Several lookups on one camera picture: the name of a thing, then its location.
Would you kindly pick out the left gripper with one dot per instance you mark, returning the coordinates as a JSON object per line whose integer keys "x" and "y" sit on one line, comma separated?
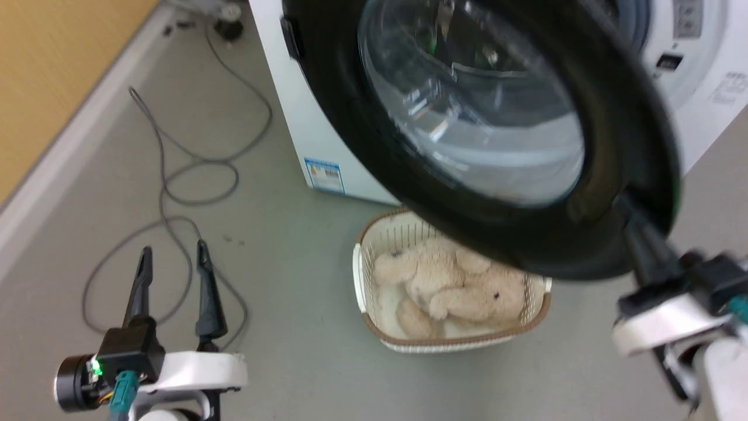
{"x": 193, "y": 369}

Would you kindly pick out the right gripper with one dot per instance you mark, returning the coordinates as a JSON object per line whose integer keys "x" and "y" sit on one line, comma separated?
{"x": 672, "y": 316}

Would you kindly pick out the black round glass machine door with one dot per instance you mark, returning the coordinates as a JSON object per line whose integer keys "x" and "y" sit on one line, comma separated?
{"x": 350, "y": 105}

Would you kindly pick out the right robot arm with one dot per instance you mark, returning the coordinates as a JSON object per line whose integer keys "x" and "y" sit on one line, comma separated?
{"x": 721, "y": 380}

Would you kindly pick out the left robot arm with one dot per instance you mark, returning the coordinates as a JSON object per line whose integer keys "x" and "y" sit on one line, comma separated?
{"x": 175, "y": 409}

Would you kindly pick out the white washing machine body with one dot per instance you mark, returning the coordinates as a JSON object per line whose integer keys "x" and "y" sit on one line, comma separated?
{"x": 304, "y": 111}

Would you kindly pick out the blue white energy sticker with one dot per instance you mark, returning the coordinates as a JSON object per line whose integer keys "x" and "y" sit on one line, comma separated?
{"x": 324, "y": 175}

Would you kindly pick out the white brown-rimmed laundry basket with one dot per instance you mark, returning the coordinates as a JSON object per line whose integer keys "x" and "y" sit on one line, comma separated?
{"x": 365, "y": 275}

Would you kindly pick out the beige plush teddy bear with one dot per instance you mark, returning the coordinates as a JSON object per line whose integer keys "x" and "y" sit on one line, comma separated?
{"x": 444, "y": 292}

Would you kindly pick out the grey warning label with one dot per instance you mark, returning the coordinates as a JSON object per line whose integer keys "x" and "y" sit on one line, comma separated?
{"x": 687, "y": 17}

